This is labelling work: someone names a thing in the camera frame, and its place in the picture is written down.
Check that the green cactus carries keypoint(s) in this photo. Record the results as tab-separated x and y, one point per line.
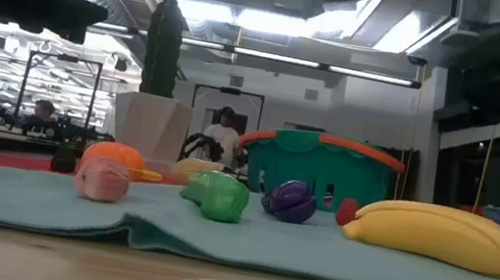
163	47

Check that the red cloth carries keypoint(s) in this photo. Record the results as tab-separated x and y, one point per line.
4	159

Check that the white faceted planter pot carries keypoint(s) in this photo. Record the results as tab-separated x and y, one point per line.
150	127

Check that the blue and white box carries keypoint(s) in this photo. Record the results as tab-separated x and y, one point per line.
499	216

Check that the black background robot arm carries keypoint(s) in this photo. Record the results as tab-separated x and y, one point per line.
199	145

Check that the light blue cloth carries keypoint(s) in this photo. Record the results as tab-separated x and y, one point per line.
264	246

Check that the person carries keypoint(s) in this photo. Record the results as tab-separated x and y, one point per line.
41	121
223	138

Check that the yellow toy banana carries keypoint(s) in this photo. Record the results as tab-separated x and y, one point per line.
439	235

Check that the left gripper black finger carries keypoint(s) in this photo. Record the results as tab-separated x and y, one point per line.
80	13

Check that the pink textured toy fruit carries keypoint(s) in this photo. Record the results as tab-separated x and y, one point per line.
101	180

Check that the red bin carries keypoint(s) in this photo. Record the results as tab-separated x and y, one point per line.
470	210

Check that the black table frame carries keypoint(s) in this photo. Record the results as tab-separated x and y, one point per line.
6	145

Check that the dome security camera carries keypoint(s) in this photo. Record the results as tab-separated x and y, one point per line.
417	61

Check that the purple toy eggplant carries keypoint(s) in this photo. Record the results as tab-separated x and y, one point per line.
290	201

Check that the small red toy strawberry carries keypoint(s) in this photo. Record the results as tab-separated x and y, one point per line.
346	211

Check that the black robot station frame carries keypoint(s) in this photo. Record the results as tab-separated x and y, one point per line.
230	91
63	58

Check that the dark toy pinecone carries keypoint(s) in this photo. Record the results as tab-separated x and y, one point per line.
63	161

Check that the small yellow ridged toy piece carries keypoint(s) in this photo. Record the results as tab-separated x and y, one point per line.
148	175

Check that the orange toy tangerine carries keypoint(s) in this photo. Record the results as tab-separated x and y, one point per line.
114	152

